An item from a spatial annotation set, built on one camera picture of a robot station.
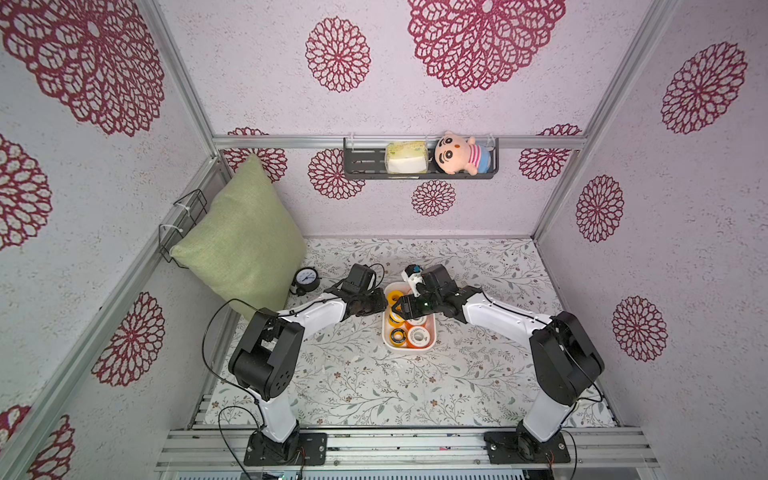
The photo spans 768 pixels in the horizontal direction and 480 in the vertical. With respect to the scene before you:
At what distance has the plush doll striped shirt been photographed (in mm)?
866

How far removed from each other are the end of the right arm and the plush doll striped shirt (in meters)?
0.32

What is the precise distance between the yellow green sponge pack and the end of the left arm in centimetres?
35

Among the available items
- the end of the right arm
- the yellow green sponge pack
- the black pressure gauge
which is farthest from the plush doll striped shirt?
the black pressure gauge

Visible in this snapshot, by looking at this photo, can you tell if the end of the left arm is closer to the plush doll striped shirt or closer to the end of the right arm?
the end of the right arm

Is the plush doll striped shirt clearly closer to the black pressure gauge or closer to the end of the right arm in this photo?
the end of the right arm

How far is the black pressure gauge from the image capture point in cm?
105

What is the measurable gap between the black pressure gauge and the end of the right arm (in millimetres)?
351

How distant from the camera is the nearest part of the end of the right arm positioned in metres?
0.67
